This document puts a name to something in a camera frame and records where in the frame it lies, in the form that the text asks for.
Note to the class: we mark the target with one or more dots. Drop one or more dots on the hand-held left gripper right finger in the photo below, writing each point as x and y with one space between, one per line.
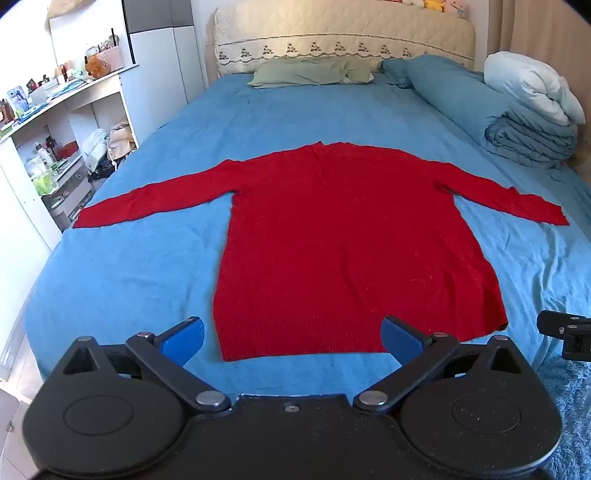
399 341

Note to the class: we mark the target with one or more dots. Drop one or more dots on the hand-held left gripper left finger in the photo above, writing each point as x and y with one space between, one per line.
187 341

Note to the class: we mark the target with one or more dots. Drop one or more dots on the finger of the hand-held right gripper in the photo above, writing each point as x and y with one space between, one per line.
572 334

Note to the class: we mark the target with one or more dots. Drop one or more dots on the red knit sweater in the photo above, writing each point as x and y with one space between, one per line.
346 240

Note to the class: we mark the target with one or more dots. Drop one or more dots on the blue fuzzy rug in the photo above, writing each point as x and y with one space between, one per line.
570 415

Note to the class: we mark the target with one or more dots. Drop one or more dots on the beige bag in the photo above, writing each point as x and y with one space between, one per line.
120 141

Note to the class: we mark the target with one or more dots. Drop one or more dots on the green packet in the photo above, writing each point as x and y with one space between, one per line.
45 182

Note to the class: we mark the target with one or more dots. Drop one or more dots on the white bag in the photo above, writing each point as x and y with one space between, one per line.
95 145

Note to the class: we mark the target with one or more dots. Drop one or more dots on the red box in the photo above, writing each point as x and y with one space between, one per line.
67 150

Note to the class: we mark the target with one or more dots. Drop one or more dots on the white detergent bottle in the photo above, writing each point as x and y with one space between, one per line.
45 156

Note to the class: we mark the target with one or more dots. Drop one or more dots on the folded blue duvet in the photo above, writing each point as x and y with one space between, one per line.
466 106

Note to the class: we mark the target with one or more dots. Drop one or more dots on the bed with blue sheet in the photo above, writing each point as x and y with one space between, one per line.
286 115

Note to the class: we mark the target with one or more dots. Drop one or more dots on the white pillow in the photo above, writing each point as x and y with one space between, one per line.
531 83

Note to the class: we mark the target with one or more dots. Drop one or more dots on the white shelf unit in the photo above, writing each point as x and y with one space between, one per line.
81 99

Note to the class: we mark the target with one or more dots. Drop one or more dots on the blue pillow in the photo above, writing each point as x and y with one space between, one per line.
397 71

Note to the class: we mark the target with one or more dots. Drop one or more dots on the green pillow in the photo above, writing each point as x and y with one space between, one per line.
309 71

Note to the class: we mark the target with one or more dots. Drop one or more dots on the white and grey wardrobe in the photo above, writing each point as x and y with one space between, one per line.
161 55

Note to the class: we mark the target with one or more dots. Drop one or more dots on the orange teddy bear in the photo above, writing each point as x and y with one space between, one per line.
95 67

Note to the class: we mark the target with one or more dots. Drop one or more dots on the pink basket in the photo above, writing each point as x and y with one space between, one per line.
111 57

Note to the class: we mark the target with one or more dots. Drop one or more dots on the beige curtain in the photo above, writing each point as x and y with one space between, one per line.
549 32

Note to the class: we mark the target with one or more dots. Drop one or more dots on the cream quilted headboard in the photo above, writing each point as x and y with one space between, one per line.
341 32

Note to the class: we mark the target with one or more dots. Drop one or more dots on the yellow plush toy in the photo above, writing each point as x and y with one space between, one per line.
434 4

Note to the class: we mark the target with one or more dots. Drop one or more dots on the light pink plush toy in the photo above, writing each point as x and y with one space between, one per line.
456 7

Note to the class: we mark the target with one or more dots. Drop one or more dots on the white plush toy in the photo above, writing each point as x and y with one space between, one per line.
412 2

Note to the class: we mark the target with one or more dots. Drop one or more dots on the photo frame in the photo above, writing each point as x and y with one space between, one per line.
17 99

